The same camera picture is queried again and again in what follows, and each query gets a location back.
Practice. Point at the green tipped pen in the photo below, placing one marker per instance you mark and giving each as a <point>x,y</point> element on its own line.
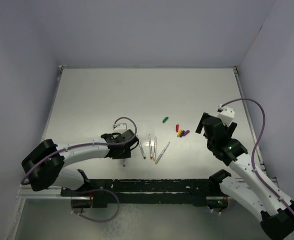
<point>162,153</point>

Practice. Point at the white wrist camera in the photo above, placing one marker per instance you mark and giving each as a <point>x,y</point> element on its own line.
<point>120,127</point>
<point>226,115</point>

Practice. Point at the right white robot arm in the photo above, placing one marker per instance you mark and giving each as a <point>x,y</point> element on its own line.
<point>266,201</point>

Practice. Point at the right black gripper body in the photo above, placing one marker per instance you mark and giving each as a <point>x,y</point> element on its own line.
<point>230,129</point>

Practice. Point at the blue pen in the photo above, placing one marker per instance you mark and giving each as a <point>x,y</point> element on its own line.
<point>142,150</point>

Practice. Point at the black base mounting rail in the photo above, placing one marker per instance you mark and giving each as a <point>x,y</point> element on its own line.
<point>193,192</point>

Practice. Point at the yellow tipped pen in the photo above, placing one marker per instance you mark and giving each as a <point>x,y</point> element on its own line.
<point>155,148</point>

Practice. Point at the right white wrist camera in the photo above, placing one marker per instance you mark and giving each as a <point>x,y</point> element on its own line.
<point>226,115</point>

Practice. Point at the red tipped pen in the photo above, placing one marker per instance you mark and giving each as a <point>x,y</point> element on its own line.
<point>150,147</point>

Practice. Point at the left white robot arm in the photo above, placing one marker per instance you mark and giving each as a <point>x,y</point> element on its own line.
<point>46,165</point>

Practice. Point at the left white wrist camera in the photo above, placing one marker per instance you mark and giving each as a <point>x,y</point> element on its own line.
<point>120,127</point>

